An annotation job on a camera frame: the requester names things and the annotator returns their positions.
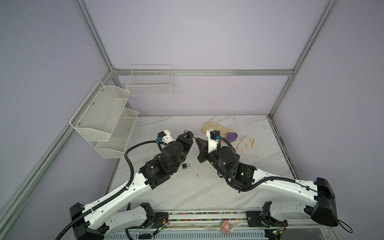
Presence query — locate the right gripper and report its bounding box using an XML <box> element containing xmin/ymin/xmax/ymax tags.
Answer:
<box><xmin>193</xmin><ymin>137</ymin><xmax>228</xmax><ymax>178</ymax></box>

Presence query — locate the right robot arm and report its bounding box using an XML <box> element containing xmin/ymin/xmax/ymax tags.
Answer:
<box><xmin>196</xmin><ymin>138</ymin><xmax>339</xmax><ymax>227</ymax></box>

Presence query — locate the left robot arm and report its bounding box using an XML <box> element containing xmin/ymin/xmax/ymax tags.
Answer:
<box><xmin>57</xmin><ymin>131</ymin><xmax>194</xmax><ymax>240</ymax></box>

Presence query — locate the cream leather glove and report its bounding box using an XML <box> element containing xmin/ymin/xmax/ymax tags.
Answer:
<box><xmin>201</xmin><ymin>122</ymin><xmax>237</xmax><ymax>138</ymax></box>

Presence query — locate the white knit glove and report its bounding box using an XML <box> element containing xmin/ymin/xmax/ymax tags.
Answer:
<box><xmin>232</xmin><ymin>136</ymin><xmax>255</xmax><ymax>156</ymax></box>

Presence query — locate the pink toy figure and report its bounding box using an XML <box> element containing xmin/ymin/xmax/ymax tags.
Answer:
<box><xmin>221</xmin><ymin>220</ymin><xmax>234</xmax><ymax>235</ymax></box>

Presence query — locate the white mesh two-tier shelf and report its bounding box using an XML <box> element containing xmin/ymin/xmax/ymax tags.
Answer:
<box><xmin>69</xmin><ymin>82</ymin><xmax>139</xmax><ymax>159</ymax></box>

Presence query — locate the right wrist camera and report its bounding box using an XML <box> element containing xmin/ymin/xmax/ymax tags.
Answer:
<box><xmin>206</xmin><ymin>129</ymin><xmax>221</xmax><ymax>153</ymax></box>

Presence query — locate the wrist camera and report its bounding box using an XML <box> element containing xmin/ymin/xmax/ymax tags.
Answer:
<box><xmin>156</xmin><ymin>130</ymin><xmax>175</xmax><ymax>146</ymax></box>
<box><xmin>206</xmin><ymin>129</ymin><xmax>221</xmax><ymax>153</ymax></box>

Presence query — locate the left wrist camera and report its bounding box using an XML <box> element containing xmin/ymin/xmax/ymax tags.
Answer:
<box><xmin>156</xmin><ymin>130</ymin><xmax>175</xmax><ymax>146</ymax></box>

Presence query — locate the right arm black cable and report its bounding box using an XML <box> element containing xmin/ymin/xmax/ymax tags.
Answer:
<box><xmin>218</xmin><ymin>137</ymin><xmax>354</xmax><ymax>235</ymax></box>

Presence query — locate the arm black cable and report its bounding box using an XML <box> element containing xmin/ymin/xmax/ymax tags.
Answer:
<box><xmin>218</xmin><ymin>137</ymin><xmax>354</xmax><ymax>235</ymax></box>
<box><xmin>54</xmin><ymin>140</ymin><xmax>163</xmax><ymax>240</ymax></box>

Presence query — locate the white wire basket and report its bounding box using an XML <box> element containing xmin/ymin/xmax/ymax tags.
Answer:
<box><xmin>126</xmin><ymin>65</ymin><xmax>174</xmax><ymax>97</ymax></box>

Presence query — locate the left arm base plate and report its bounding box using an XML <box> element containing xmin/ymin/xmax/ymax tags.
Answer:
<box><xmin>141</xmin><ymin>212</ymin><xmax>169</xmax><ymax>229</ymax></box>

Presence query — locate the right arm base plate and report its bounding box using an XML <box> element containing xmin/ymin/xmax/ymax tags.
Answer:
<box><xmin>246</xmin><ymin>211</ymin><xmax>288</xmax><ymax>228</ymax></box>

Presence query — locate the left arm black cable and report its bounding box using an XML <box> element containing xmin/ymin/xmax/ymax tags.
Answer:
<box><xmin>54</xmin><ymin>140</ymin><xmax>163</xmax><ymax>240</ymax></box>

